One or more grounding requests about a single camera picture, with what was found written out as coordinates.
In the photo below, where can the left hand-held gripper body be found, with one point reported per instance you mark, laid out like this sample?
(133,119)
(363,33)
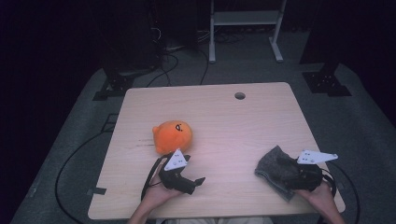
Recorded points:
(177,182)

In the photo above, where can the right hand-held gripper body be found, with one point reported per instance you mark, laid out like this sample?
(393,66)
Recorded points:
(309,177)

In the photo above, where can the grey cloth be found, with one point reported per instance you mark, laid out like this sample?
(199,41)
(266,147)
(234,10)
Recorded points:
(271,169)

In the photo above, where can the orange plush toy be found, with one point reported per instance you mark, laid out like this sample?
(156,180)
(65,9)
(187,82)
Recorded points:
(172,137)

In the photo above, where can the person's left hand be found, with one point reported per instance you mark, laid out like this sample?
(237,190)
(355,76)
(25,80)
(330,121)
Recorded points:
(158,193)

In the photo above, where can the person's right hand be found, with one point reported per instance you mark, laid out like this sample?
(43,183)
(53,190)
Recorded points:
(320,196)

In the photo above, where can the black stand base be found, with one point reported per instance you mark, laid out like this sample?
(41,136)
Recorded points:
(325,82)
(118,85)

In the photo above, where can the white metal stand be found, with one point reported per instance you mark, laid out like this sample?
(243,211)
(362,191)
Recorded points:
(246,17)

